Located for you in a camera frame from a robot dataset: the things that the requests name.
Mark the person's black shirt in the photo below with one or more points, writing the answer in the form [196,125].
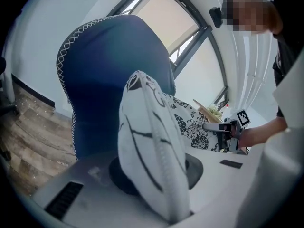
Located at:
[285,56]

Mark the black-framed window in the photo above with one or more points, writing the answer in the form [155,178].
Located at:
[171,20]

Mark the black head-mounted camera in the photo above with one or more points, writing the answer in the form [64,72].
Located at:
[216,16]

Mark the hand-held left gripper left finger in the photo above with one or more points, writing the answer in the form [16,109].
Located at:
[80,179]

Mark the pale flower bunch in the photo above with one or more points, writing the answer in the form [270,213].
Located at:
[215,110]

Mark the white curtain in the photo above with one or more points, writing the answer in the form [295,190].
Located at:
[251,60]

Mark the white patterned cloth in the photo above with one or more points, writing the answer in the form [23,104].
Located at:
[147,146]

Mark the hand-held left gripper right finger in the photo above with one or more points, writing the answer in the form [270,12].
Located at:
[218,174]

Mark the person's head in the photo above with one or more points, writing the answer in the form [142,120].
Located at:
[251,11]

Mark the wooden table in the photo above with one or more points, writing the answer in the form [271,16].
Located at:
[203,110]

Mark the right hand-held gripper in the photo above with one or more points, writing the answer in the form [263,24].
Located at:
[234,134]

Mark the white table leg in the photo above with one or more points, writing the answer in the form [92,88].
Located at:
[9,87]

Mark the person's right forearm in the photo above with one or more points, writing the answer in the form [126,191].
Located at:
[261,133]

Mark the blue upholstered chair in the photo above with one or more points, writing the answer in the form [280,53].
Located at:
[107,79]

